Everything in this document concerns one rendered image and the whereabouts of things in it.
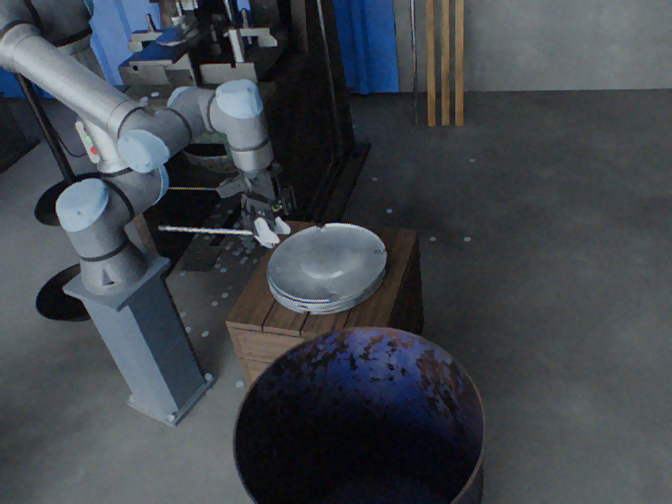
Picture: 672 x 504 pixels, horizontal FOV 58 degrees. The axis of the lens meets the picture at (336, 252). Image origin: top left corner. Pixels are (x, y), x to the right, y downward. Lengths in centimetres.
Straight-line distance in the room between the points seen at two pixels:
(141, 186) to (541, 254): 127
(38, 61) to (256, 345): 75
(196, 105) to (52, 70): 25
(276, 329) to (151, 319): 33
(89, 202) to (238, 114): 44
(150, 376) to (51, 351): 58
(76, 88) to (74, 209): 32
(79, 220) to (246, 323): 43
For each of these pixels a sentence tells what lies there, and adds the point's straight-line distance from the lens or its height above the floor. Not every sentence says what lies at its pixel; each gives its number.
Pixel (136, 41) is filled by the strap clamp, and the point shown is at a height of 73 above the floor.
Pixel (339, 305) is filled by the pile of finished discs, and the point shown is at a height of 37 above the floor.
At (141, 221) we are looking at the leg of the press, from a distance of 212.
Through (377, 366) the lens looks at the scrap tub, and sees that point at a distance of 126.
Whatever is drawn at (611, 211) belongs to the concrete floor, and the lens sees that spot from 231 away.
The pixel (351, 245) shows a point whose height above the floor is 39.
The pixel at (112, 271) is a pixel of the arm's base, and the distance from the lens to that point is 147.
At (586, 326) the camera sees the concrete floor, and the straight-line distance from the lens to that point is 188.
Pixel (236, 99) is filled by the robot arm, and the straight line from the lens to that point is 109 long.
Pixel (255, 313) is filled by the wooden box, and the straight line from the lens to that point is 146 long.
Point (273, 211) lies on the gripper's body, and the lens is 121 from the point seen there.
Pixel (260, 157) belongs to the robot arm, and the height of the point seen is 78.
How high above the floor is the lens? 133
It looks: 38 degrees down
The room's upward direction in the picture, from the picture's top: 10 degrees counter-clockwise
